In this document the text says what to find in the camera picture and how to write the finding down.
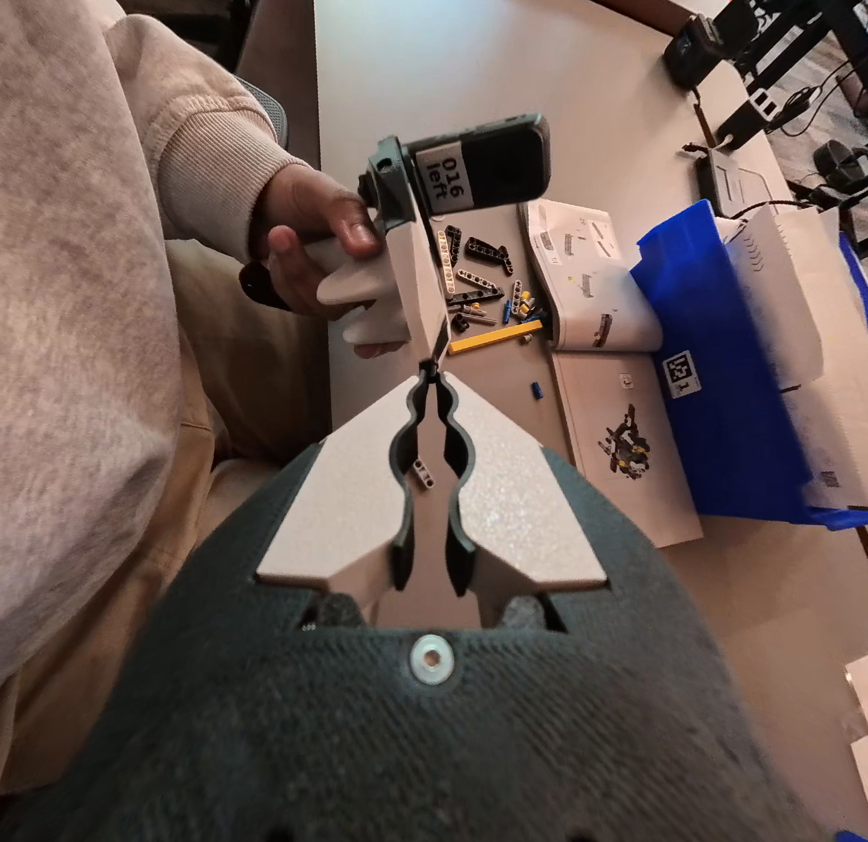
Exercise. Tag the grey lego beam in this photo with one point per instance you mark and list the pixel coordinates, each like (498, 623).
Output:
(422, 474)

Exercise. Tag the black lego pin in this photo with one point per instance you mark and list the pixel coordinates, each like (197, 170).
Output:
(428, 367)

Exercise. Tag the person's left hand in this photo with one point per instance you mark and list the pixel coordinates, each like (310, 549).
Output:
(298, 211)

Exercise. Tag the person's left forearm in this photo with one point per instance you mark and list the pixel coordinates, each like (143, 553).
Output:
(217, 170)

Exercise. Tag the yellow lego beam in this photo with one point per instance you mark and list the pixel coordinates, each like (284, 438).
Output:
(495, 338)

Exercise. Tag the black metal stand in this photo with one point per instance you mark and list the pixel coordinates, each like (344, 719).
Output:
(739, 119)

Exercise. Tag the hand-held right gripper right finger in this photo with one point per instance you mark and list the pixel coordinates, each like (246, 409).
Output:
(529, 509)

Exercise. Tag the black power adapter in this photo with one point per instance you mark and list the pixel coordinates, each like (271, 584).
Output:
(698, 50)

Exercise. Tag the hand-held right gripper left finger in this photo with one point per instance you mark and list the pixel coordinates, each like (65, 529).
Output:
(332, 509)

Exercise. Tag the white object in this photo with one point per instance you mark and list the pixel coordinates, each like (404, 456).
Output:
(858, 706)

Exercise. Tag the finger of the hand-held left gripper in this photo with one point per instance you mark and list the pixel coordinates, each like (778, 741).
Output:
(420, 286)

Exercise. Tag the blue plastic object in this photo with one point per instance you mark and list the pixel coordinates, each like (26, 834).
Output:
(856, 836)

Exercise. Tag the blue plastic bin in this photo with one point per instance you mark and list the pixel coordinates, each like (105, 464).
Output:
(719, 408)

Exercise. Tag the black round object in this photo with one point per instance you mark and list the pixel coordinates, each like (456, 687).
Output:
(841, 164)

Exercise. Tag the white instruction booklet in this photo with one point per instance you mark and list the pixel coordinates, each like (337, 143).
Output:
(610, 509)

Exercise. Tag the pile of lego pieces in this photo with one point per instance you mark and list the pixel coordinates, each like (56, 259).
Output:
(488, 248)

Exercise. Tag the person's beige sweatshirt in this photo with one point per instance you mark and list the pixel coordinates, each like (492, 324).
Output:
(74, 245)

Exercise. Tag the open instruction booklet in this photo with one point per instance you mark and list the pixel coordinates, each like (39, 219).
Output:
(576, 292)

